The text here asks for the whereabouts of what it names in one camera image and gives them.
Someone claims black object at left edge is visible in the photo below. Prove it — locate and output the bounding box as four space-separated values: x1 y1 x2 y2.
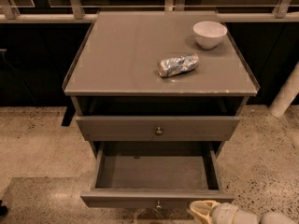
0 200 7 216

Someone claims grey drawer cabinet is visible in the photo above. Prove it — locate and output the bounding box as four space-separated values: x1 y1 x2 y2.
62 10 261 161

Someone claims crumpled blue silver bag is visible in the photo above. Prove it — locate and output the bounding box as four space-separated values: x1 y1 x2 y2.
157 54 199 77

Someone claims grey top drawer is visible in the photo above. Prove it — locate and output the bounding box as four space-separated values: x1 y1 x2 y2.
77 116 239 141

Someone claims white post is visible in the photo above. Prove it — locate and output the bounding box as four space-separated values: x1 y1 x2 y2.
269 62 299 118

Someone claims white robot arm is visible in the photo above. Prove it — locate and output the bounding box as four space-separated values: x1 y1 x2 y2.
189 200 297 224

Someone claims white ceramic bowl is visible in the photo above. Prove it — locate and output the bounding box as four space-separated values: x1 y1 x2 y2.
193 21 227 49

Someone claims metal window railing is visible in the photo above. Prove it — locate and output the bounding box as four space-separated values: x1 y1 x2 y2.
0 0 299 22

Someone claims grey drawer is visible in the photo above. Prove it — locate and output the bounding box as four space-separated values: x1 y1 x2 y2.
80 141 234 209
77 116 239 141

